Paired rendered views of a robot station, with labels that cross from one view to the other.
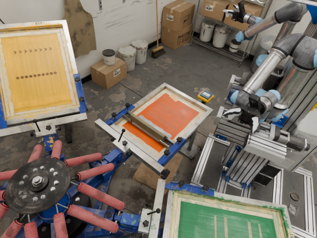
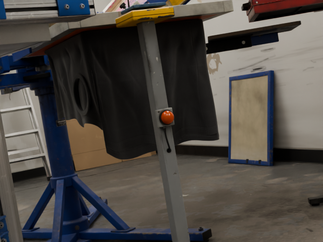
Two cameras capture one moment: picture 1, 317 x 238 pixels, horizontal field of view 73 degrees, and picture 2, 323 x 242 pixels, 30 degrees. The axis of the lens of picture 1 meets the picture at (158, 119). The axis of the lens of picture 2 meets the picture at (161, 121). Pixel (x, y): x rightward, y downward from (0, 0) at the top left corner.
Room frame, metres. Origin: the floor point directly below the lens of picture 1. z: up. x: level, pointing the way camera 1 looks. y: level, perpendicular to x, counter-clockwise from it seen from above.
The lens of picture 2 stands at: (2.61, -1.94, 0.73)
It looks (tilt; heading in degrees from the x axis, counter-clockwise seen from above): 3 degrees down; 121
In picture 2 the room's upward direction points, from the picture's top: 9 degrees counter-clockwise
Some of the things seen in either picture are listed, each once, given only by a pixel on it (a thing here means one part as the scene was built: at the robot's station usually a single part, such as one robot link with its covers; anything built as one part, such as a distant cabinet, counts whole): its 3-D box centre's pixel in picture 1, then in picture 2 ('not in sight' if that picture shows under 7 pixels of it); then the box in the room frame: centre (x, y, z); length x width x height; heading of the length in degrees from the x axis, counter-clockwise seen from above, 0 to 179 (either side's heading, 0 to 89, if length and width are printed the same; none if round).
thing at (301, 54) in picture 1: (289, 84); not in sight; (1.07, -0.74, 1.63); 0.15 x 0.12 x 0.55; 46
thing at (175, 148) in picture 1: (171, 151); (25, 48); (0.97, -0.13, 0.97); 0.30 x 0.05 x 0.07; 146
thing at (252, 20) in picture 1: (255, 21); not in sight; (1.92, -0.72, 1.65); 0.11 x 0.08 x 0.09; 44
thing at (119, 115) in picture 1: (121, 115); not in sight; (1.28, 0.33, 0.97); 0.30 x 0.05 x 0.07; 146
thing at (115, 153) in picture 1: (116, 154); not in sight; (0.86, 0.28, 1.02); 0.17 x 0.06 x 0.05; 146
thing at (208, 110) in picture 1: (162, 117); (112, 32); (1.33, -0.04, 0.97); 0.79 x 0.58 x 0.04; 146
